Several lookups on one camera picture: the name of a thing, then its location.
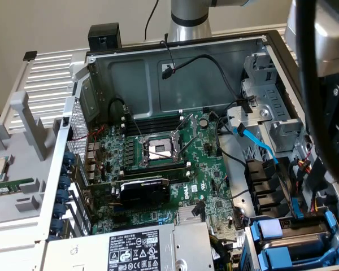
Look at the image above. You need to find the black fan shroud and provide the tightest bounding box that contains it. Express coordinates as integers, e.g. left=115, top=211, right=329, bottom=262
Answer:
left=244, top=158, right=290, bottom=220

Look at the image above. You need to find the grey disk bay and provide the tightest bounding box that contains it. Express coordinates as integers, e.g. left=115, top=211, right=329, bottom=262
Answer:
left=241, top=206, right=339, bottom=271

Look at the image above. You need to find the metal socket cover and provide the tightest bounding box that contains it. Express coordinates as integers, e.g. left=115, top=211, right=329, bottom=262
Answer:
left=171, top=112, right=201, bottom=159

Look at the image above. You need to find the yellow black wire bundle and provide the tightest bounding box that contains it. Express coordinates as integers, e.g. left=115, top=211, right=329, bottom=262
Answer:
left=208, top=231, right=245, bottom=271

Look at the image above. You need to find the green motherboard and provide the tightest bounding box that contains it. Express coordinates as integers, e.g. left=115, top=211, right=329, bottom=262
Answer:
left=83, top=108, right=240, bottom=255

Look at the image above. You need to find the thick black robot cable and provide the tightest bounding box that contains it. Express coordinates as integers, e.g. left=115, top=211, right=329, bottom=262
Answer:
left=295, top=0, right=339, bottom=184

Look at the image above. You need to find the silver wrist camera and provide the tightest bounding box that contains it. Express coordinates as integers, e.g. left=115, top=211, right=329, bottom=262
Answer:
left=284, top=0, right=339, bottom=77

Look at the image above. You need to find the metal optical drive cage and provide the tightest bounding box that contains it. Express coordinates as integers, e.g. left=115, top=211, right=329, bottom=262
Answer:
left=225, top=52, right=311, bottom=155

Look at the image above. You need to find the open grey PC case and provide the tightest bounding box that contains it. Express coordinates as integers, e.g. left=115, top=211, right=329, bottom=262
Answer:
left=35, top=28, right=339, bottom=271

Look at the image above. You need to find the thin red black wire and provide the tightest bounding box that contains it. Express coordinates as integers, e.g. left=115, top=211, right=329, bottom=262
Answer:
left=159, top=39, right=177, bottom=74

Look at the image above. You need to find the black RAM slot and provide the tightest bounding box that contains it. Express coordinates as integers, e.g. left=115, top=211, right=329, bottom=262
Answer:
left=121, top=165, right=192, bottom=178
left=120, top=109, right=185, bottom=125
left=120, top=113, right=185, bottom=128
left=169, top=174, right=193, bottom=185
left=123, top=121, right=186, bottom=136
left=121, top=160, right=192, bottom=173
left=168, top=170, right=192, bottom=180
left=120, top=117, right=185, bottom=132

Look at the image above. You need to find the thin black cable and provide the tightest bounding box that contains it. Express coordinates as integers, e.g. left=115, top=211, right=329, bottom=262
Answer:
left=144, top=0, right=159, bottom=40

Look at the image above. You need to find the black loop wire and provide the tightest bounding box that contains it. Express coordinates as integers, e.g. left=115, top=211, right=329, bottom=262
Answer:
left=108, top=97, right=131, bottom=125

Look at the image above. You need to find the blue disk carrier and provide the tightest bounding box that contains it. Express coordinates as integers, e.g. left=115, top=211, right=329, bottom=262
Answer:
left=257, top=245, right=339, bottom=268

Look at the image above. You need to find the CPU socket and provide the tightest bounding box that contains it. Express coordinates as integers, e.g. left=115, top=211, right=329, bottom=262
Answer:
left=137, top=132, right=188, bottom=168

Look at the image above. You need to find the hard disk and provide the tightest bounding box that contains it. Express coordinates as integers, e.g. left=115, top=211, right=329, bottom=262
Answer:
left=248, top=210, right=339, bottom=256

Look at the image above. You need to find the black graphics card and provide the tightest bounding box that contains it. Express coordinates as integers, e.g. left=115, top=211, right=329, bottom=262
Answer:
left=83, top=176, right=172, bottom=212

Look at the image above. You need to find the coloured power wire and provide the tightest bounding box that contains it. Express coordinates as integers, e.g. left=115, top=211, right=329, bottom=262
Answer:
left=295, top=158, right=336, bottom=215

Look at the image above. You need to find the black wire with connector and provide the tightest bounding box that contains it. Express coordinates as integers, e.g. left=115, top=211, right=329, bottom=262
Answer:
left=160, top=54, right=257, bottom=114

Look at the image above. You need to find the grey power supply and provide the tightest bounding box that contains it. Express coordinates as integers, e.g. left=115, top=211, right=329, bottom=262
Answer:
left=44, top=221, right=215, bottom=271

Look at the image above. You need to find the black box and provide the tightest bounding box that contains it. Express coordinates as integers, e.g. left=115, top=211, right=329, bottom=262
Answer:
left=87, top=23, right=123, bottom=53

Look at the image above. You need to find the silver heat sink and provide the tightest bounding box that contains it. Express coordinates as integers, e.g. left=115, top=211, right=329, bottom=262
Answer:
left=177, top=205, right=206, bottom=224

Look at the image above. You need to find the grey part rack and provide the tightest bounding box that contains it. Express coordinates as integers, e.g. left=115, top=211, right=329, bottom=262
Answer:
left=0, top=90, right=74, bottom=226

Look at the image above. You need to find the silver locking lever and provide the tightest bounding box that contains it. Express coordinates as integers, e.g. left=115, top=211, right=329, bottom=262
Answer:
left=123, top=104, right=145, bottom=142
left=144, top=148, right=175, bottom=160

